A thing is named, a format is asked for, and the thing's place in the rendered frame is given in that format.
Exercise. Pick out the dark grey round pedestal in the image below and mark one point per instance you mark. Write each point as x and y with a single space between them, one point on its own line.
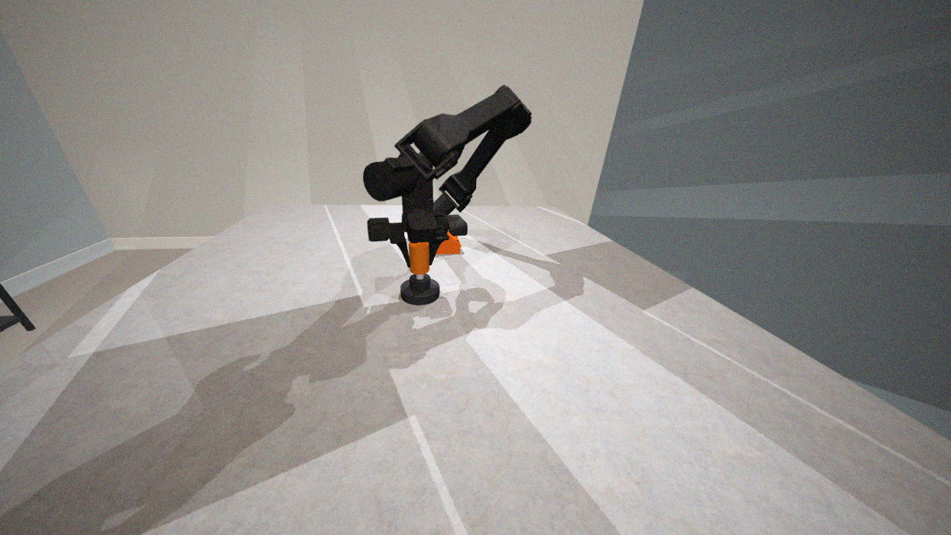
419 289

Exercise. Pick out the orange knob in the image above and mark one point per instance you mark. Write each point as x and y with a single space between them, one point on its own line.
419 257

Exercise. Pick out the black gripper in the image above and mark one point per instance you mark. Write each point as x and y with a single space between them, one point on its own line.
379 229

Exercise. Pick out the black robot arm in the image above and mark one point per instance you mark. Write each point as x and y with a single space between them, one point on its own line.
441 140

